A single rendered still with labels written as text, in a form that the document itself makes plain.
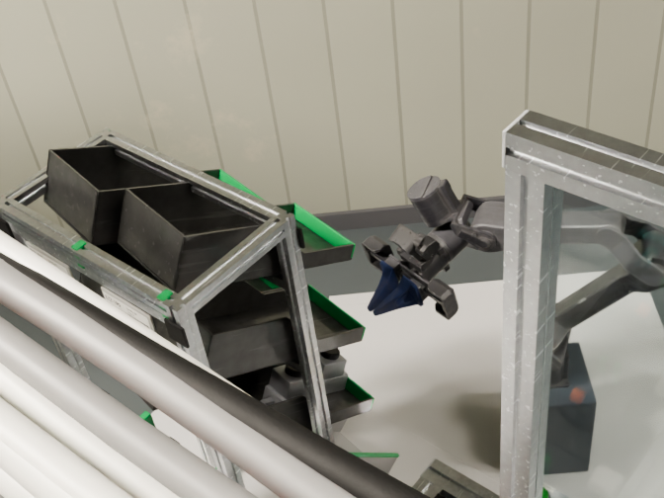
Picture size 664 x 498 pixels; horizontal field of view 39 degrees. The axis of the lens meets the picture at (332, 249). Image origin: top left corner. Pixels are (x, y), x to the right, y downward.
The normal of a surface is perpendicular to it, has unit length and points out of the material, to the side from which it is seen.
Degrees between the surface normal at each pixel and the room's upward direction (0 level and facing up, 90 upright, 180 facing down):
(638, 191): 90
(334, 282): 0
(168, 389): 22
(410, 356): 0
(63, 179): 65
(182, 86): 90
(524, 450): 90
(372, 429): 0
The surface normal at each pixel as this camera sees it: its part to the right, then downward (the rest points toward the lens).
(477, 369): -0.11, -0.74
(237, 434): -0.34, -0.47
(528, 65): 0.02, 0.66
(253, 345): 0.64, 0.46
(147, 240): -0.74, 0.13
